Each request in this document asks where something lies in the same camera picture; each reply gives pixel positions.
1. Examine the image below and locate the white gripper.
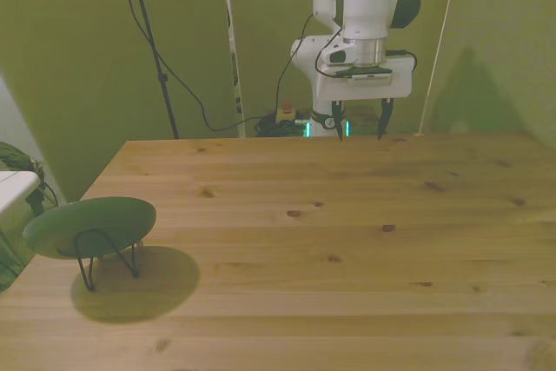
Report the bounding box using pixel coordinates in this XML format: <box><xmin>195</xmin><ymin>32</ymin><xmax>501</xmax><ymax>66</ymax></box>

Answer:
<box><xmin>315</xmin><ymin>54</ymin><xmax>414</xmax><ymax>143</ymax></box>

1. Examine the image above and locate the red emergency stop button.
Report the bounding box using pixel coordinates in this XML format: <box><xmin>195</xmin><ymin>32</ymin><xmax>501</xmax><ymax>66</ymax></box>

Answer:
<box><xmin>277</xmin><ymin>101</ymin><xmax>297</xmax><ymax>124</ymax></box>

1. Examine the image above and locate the dark cable bundle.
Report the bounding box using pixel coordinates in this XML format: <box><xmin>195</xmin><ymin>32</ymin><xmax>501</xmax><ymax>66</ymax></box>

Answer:
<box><xmin>253</xmin><ymin>116</ymin><xmax>306</xmax><ymax>138</ymax></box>

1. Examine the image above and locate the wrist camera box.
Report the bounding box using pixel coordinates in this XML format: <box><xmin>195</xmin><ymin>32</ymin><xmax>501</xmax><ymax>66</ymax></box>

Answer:
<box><xmin>320</xmin><ymin>43</ymin><xmax>362</xmax><ymax>69</ymax></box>

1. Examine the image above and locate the black cable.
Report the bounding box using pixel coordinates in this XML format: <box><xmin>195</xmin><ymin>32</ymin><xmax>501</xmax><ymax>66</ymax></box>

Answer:
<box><xmin>113</xmin><ymin>0</ymin><xmax>314</xmax><ymax>133</ymax></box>

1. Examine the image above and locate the white box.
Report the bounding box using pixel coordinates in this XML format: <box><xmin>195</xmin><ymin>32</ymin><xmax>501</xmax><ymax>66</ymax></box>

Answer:
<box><xmin>0</xmin><ymin>170</ymin><xmax>41</xmax><ymax>216</ymax></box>

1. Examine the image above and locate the black camera stand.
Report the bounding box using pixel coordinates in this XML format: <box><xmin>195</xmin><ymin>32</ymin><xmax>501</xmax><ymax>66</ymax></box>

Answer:
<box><xmin>110</xmin><ymin>0</ymin><xmax>181</xmax><ymax>140</ymax></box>

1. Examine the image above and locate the black wire plate stand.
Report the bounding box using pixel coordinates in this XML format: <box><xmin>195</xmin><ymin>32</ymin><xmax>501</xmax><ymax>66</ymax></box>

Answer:
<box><xmin>74</xmin><ymin>228</ymin><xmax>141</xmax><ymax>293</ymax></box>

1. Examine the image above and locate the green round plate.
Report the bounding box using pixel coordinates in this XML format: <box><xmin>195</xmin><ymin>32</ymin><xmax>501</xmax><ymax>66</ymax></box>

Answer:
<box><xmin>22</xmin><ymin>196</ymin><xmax>157</xmax><ymax>262</ymax></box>

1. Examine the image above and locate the thin white cord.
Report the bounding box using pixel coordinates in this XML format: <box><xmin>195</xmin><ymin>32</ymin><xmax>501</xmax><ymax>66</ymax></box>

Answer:
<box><xmin>415</xmin><ymin>0</ymin><xmax>461</xmax><ymax>136</ymax></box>

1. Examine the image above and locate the white vertical strip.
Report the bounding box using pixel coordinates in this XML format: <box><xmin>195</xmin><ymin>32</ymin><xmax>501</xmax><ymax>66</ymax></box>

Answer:
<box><xmin>220</xmin><ymin>0</ymin><xmax>247</xmax><ymax>138</ymax></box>

